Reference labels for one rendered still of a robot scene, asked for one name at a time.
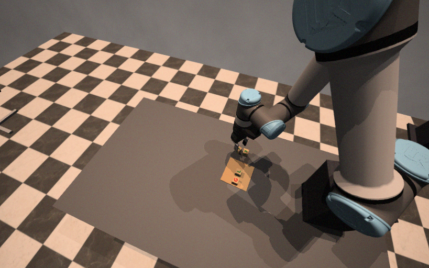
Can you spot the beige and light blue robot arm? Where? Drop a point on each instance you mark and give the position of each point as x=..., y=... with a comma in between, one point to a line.
x=368, y=194

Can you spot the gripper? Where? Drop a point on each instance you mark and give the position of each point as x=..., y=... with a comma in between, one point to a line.
x=243, y=130

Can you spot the orange flat mat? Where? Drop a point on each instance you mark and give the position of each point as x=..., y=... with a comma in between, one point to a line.
x=230, y=170

